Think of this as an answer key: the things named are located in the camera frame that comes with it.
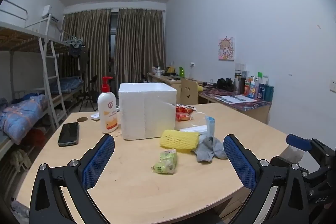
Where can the white metal bunk bed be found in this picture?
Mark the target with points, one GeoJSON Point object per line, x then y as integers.
{"type": "Point", "coordinates": [63, 47]}
{"type": "Point", "coordinates": [15, 37]}

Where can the cartoon wall poster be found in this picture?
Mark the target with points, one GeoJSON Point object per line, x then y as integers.
{"type": "Point", "coordinates": [226, 48]}

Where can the blue plaid mattress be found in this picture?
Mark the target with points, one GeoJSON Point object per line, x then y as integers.
{"type": "Point", "coordinates": [69, 83]}

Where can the row of toiletry bottles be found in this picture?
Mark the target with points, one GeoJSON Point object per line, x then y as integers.
{"type": "Point", "coordinates": [254, 87]}

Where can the white air conditioner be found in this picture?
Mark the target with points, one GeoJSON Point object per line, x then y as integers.
{"type": "Point", "coordinates": [50, 14]}

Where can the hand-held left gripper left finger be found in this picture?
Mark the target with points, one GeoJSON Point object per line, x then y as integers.
{"type": "Point", "coordinates": [98, 161]}

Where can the green plastic packet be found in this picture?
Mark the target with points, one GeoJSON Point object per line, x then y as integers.
{"type": "Point", "coordinates": [165, 162]}

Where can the red cloth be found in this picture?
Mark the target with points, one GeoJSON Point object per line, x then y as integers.
{"type": "Point", "coordinates": [36, 137]}

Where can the white foam box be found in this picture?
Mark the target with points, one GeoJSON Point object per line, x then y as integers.
{"type": "Point", "coordinates": [134, 113]}

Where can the grey sock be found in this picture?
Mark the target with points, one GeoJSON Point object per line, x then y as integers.
{"type": "Point", "coordinates": [204, 150]}
{"type": "Point", "coordinates": [220, 153]}

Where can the wooden chair with smiley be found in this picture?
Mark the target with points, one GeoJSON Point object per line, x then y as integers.
{"type": "Point", "coordinates": [189, 91]}

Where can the folded white tissue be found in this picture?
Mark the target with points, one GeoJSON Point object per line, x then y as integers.
{"type": "Point", "coordinates": [193, 130]}

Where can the yellow foam net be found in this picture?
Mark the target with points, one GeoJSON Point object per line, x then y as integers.
{"type": "Point", "coordinates": [179, 140]}

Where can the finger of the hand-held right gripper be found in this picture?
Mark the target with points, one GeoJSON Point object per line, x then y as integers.
{"type": "Point", "coordinates": [298, 141]}

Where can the black headphones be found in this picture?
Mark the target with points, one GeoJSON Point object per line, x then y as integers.
{"type": "Point", "coordinates": [225, 84]}

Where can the white bag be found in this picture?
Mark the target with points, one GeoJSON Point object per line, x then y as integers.
{"type": "Point", "coordinates": [158, 71]}

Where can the white flat device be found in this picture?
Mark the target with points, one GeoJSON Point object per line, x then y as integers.
{"type": "Point", "coordinates": [95, 116]}

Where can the blue face mask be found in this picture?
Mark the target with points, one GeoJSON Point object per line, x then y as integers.
{"type": "Point", "coordinates": [210, 127]}

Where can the blue quilt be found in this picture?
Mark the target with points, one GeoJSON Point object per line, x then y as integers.
{"type": "Point", "coordinates": [21, 113]}

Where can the black smartphone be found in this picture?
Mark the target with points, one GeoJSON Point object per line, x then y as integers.
{"type": "Point", "coordinates": [68, 134]}

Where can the white wall socket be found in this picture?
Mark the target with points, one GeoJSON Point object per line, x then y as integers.
{"type": "Point", "coordinates": [240, 66]}

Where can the green bottle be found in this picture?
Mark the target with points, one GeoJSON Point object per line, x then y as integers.
{"type": "Point", "coordinates": [182, 72]}

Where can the printed paper sheets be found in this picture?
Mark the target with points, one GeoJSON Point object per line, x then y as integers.
{"type": "Point", "coordinates": [235, 99]}

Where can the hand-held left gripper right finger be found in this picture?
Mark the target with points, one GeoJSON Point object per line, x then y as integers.
{"type": "Point", "coordinates": [240, 161]}

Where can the desk with patterned cover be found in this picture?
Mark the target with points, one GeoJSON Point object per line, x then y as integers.
{"type": "Point", "coordinates": [252, 108]}

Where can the white lotion pump bottle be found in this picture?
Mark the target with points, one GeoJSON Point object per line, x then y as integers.
{"type": "Point", "coordinates": [107, 108]}

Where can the light wooden desk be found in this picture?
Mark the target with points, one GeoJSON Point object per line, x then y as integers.
{"type": "Point", "coordinates": [164, 81]}

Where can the white ribbed foam sheet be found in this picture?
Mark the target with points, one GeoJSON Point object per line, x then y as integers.
{"type": "Point", "coordinates": [160, 119]}

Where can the brown curtain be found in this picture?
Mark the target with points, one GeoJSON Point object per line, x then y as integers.
{"type": "Point", "coordinates": [89, 43]}
{"type": "Point", "coordinates": [141, 43]}

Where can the yellow box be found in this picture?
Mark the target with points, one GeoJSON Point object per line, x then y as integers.
{"type": "Point", "coordinates": [170, 69]}

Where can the yellow cloth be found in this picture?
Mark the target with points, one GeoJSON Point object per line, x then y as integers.
{"type": "Point", "coordinates": [200, 87]}

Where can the hanging dark clothes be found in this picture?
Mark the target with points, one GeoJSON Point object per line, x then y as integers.
{"type": "Point", "coordinates": [75, 50]}

